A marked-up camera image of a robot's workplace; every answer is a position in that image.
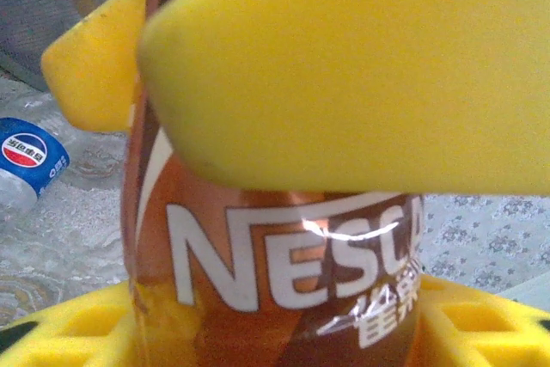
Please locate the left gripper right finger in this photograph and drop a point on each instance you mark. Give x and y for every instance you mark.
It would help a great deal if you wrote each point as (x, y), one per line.
(485, 332)

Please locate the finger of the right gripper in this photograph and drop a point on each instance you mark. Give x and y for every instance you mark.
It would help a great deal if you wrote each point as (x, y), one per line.
(94, 75)
(344, 75)

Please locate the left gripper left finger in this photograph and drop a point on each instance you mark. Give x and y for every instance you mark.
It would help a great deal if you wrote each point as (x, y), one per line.
(64, 332)

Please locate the brown Nescafe bottle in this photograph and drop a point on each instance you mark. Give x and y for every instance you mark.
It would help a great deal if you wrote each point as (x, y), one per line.
(258, 255)

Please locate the blue label Pepsi bottle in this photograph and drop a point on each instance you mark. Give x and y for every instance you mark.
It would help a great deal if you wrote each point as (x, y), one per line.
(30, 156)

